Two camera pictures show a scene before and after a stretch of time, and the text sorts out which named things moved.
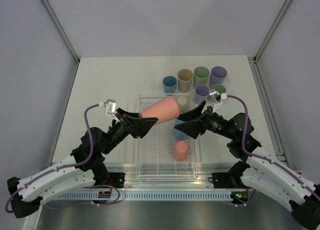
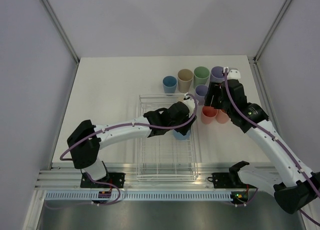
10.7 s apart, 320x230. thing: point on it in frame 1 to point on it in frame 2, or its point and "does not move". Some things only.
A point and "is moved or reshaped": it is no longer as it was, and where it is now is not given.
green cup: [201, 75] does not move
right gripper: [193, 128] to [214, 88]
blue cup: [179, 135] does not move
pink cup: [166, 110] is moved or reshaped
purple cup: [217, 76] does not move
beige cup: [185, 77] does not move
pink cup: [181, 151] is moved or reshaped
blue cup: [169, 84] does not move
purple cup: [201, 93] does not move
